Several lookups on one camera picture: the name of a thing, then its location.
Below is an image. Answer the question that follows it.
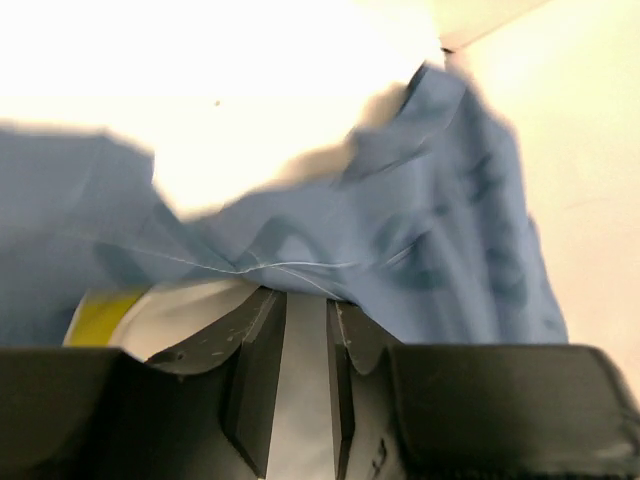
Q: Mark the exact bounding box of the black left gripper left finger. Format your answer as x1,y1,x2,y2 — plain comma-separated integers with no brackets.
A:
1,288,286,479

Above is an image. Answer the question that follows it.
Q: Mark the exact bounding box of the blue cartoon print pillowcase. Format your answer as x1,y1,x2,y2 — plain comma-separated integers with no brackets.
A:
1,66,568,345

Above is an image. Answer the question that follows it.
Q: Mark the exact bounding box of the white pillow with yellow edge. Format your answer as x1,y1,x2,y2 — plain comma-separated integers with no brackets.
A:
63,279,258,361

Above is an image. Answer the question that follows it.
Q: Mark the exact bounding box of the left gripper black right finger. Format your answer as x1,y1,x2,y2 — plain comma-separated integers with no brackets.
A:
327,301,639,479

